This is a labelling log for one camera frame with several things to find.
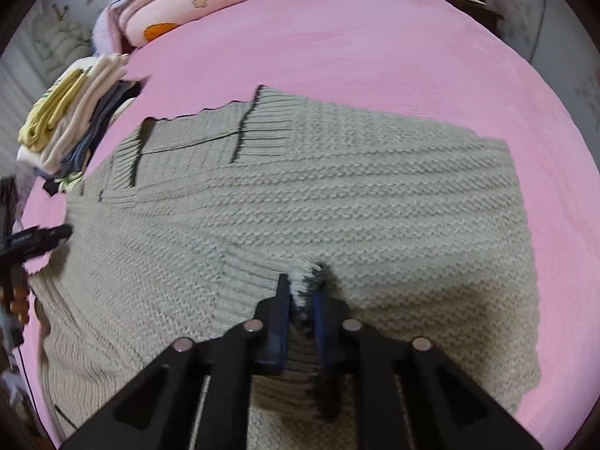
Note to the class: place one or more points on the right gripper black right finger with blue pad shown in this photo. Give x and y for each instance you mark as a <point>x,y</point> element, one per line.
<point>406,394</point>

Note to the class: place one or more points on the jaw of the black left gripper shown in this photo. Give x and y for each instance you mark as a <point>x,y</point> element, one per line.
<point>33,242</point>

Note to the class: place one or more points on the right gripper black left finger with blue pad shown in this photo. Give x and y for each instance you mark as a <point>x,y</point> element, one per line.
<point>195,394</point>

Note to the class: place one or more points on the beige knit cardigan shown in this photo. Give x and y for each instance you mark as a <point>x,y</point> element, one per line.
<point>418,226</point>

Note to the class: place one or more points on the stack of folded clothes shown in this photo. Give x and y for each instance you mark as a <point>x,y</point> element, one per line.
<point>67,123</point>

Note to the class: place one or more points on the person's left hand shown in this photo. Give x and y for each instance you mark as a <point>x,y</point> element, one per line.
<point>16,301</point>

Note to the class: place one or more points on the grey puffer jacket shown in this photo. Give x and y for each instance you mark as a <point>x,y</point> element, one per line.
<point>60,43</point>

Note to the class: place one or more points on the dark wooden nightstand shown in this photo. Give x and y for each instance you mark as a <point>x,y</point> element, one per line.
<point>479,12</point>

